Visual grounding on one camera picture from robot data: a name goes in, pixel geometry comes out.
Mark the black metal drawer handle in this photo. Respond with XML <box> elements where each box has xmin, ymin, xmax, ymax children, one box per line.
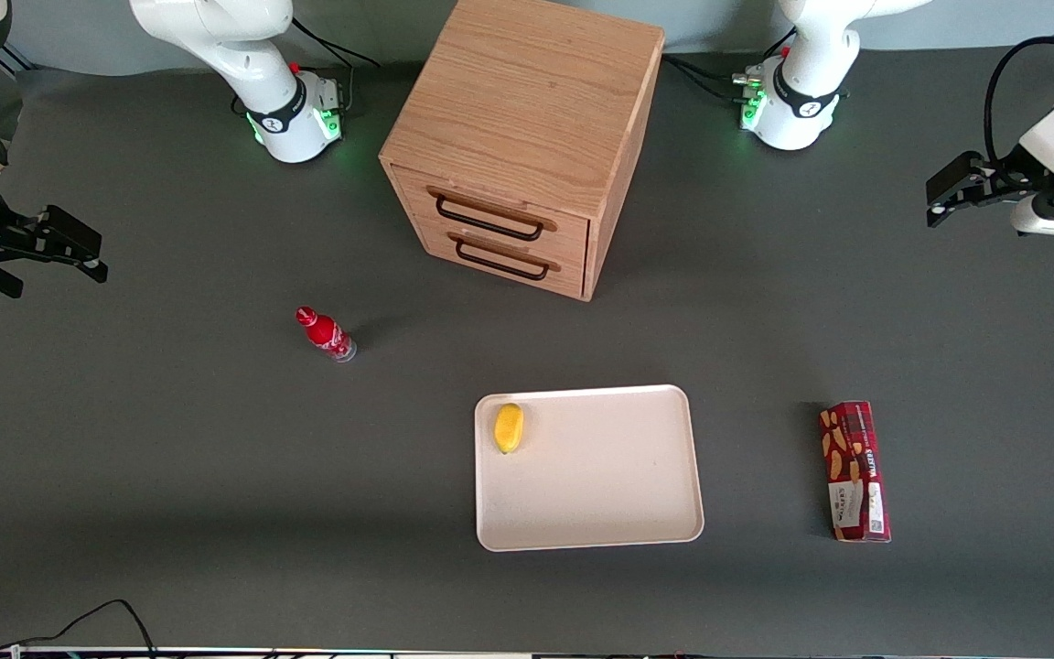
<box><xmin>446</xmin><ymin>232</ymin><xmax>562</xmax><ymax>282</ymax></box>
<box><xmin>425</xmin><ymin>186</ymin><xmax>558</xmax><ymax>243</ymax></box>

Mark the yellow lemon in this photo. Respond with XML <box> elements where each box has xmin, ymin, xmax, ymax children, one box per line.
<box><xmin>492</xmin><ymin>402</ymin><xmax>526</xmax><ymax>456</ymax></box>

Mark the small red soda bottle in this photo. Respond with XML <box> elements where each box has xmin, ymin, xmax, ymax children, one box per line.
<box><xmin>295</xmin><ymin>305</ymin><xmax>358</xmax><ymax>364</ymax></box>

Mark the red tartan cookie box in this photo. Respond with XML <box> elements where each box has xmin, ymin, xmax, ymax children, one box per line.
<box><xmin>818</xmin><ymin>400</ymin><xmax>893</xmax><ymax>545</ymax></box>

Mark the wooden drawer cabinet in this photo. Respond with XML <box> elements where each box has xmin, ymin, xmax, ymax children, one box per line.
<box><xmin>378</xmin><ymin>0</ymin><xmax>666</xmax><ymax>303</ymax></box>

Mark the thin black floor cable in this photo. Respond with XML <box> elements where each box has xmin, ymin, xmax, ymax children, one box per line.
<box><xmin>0</xmin><ymin>599</ymin><xmax>158</xmax><ymax>659</ymax></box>

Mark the black base cable bundle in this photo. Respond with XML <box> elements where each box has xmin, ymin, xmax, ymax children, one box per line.
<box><xmin>289</xmin><ymin>16</ymin><xmax>382</xmax><ymax>116</ymax></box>
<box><xmin>661</xmin><ymin>35</ymin><xmax>768</xmax><ymax>105</ymax></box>

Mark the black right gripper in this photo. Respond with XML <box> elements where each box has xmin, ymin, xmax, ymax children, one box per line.
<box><xmin>0</xmin><ymin>205</ymin><xmax>111</xmax><ymax>284</ymax></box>

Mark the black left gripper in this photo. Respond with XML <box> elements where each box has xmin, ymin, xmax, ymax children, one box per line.
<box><xmin>926</xmin><ymin>145</ymin><xmax>1054</xmax><ymax>229</ymax></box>

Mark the cream rectangular tray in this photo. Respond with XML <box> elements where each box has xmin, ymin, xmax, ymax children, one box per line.
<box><xmin>473</xmin><ymin>384</ymin><xmax>706</xmax><ymax>554</ymax></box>

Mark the black arm loop cable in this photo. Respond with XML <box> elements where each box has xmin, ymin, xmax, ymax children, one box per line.
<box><xmin>984</xmin><ymin>35</ymin><xmax>1054</xmax><ymax>167</ymax></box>

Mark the wooden drawer front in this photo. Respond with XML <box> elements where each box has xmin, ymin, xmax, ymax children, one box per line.
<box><xmin>392</xmin><ymin>165</ymin><xmax>591</xmax><ymax>268</ymax></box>
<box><xmin>417</xmin><ymin>224</ymin><xmax>588</xmax><ymax>300</ymax></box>

